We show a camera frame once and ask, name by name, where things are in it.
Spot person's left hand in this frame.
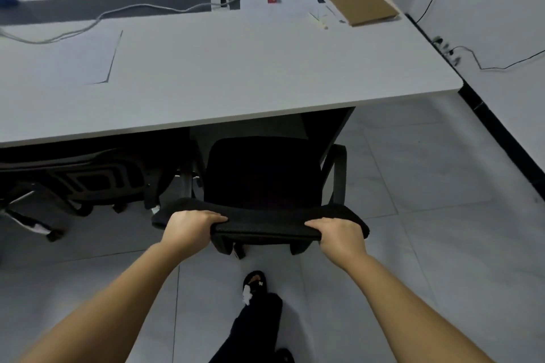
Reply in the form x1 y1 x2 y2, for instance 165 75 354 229
161 210 229 265

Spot person's right hand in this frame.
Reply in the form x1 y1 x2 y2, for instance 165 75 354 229
304 217 369 274

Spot black mesh office chair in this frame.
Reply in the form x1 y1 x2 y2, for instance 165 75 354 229
0 137 199 243
151 136 370 260

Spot person's right forearm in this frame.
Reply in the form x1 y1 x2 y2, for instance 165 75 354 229
345 252 497 363

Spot person's left forearm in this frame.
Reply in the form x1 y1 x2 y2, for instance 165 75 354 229
21 241 184 363

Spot person's black trousers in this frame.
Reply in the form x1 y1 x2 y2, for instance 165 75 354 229
208 292 295 363

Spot white paper sheet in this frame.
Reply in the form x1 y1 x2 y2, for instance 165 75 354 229
240 0 337 21
33 29 124 88

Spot brown cardboard sheet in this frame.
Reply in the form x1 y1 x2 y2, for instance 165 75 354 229
322 0 402 28

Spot black wall plugs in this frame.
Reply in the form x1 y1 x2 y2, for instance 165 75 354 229
431 36 462 66

